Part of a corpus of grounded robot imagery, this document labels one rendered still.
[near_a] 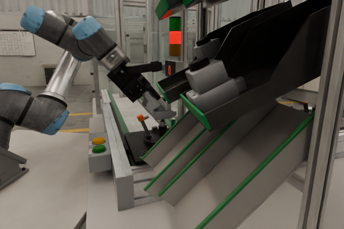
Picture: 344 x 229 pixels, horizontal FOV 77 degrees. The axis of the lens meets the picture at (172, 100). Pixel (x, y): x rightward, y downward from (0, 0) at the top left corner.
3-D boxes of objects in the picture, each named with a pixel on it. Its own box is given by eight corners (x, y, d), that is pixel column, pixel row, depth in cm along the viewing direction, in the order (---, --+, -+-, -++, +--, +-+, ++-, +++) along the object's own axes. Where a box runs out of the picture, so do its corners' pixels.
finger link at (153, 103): (156, 119, 72) (137, 99, 71) (169, 107, 73) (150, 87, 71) (157, 120, 69) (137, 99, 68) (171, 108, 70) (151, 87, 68)
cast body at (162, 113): (154, 120, 73) (154, 99, 71) (151, 116, 77) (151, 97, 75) (178, 117, 75) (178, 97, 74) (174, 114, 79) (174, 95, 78)
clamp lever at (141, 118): (146, 136, 74) (137, 117, 72) (145, 134, 76) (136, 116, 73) (155, 132, 75) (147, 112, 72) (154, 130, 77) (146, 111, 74)
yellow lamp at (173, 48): (171, 55, 89) (171, 43, 88) (167, 55, 94) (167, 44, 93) (183, 55, 91) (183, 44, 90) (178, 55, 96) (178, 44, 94)
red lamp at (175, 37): (171, 43, 88) (171, 30, 87) (167, 43, 93) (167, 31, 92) (183, 43, 90) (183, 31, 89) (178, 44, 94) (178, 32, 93)
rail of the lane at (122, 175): (117, 211, 58) (115, 175, 56) (102, 117, 140) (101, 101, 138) (138, 206, 60) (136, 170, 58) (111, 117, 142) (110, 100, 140)
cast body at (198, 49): (205, 77, 44) (192, 45, 42) (198, 75, 48) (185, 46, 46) (240, 59, 45) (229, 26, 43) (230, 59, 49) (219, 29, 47)
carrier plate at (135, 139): (135, 167, 63) (135, 161, 63) (124, 137, 85) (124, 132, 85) (209, 155, 71) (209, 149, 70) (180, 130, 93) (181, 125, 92)
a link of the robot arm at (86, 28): (85, 21, 67) (94, 9, 60) (111, 49, 71) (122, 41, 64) (66, 35, 63) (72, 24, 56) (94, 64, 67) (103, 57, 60)
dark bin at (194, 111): (209, 133, 26) (184, 77, 24) (184, 106, 38) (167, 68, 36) (406, 31, 27) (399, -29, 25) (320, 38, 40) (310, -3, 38)
